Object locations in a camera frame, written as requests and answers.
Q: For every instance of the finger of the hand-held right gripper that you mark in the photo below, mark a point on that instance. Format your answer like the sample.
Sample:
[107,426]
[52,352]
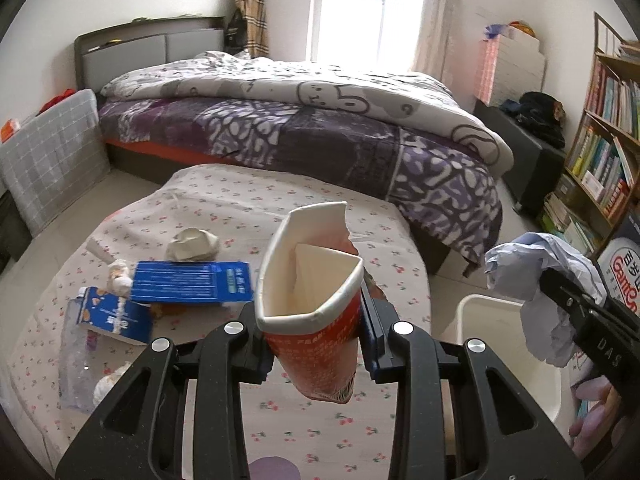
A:
[570,292]

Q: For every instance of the purple round object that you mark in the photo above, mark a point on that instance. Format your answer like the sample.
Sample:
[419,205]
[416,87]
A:
[272,470]

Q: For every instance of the white plastic bin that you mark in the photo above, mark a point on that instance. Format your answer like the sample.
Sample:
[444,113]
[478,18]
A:
[490,320]

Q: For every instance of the bed with grey headboard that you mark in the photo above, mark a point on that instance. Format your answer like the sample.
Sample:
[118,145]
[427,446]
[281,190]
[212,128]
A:
[150,50]

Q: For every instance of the pale curtain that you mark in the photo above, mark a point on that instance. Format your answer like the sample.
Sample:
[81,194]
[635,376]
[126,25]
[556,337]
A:
[435,15]

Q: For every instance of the plaid coat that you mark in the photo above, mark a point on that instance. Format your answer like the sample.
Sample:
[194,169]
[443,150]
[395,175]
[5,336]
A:
[252,5]

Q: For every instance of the pale blue paper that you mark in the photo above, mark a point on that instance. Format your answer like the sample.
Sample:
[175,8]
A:
[525,260]

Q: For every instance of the clear plastic bag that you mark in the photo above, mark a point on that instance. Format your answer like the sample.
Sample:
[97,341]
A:
[75,370]

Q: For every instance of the orange yellow toy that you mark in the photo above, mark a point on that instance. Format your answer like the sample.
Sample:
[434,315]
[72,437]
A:
[521,27]

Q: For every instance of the floral table cloth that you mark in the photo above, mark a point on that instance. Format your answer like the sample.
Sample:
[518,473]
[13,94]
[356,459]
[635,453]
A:
[225,195]

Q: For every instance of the orange packet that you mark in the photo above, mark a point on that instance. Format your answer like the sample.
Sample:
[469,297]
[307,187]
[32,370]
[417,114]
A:
[10,131]

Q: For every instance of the black bench with clothes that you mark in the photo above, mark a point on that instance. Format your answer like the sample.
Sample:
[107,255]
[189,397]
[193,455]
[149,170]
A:
[520,160]

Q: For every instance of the pile of black clothes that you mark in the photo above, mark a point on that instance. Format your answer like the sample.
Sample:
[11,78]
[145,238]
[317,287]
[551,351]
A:
[537,112]

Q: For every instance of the dark blue printed box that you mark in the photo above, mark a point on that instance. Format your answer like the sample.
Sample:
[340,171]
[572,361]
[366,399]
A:
[625,265]

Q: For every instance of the white tissue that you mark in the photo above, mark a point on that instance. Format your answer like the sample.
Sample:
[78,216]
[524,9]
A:
[110,385]
[121,282]

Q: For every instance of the purple plush toy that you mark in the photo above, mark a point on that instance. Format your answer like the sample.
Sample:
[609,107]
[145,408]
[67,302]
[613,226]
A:
[595,400]

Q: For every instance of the black bag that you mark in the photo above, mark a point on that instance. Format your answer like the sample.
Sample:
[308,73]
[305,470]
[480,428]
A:
[235,32]

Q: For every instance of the crumpled grey paper ball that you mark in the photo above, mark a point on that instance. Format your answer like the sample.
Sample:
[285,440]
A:
[192,246]

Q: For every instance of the cardboard packaging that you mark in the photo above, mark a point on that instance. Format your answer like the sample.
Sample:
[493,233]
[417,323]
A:
[190,282]

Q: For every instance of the window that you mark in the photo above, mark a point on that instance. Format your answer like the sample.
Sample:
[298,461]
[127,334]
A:
[350,10]

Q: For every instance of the purple plastic bag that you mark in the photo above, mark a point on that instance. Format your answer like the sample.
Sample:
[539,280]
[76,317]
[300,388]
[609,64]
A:
[495,31]

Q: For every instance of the grey checked storage box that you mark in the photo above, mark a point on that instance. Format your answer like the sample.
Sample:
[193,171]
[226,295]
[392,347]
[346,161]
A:
[55,160]

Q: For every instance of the white cartoon print duvet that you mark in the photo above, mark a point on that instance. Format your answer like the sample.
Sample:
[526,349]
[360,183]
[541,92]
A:
[280,80]

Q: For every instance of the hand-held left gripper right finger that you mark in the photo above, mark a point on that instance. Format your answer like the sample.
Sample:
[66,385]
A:
[372,350]

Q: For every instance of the purple patterned blanket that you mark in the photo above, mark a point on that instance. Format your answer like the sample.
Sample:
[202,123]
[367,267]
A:
[350,145]

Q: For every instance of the blue and white carton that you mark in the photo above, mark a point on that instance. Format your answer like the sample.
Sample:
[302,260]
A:
[115,317]

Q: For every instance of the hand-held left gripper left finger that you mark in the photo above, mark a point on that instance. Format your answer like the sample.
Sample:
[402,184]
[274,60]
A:
[250,355]

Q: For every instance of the white paper strip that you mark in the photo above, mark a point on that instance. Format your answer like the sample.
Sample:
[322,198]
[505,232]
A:
[99,251]

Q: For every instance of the red cloth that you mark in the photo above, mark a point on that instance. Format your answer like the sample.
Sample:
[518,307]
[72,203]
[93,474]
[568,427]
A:
[57,100]

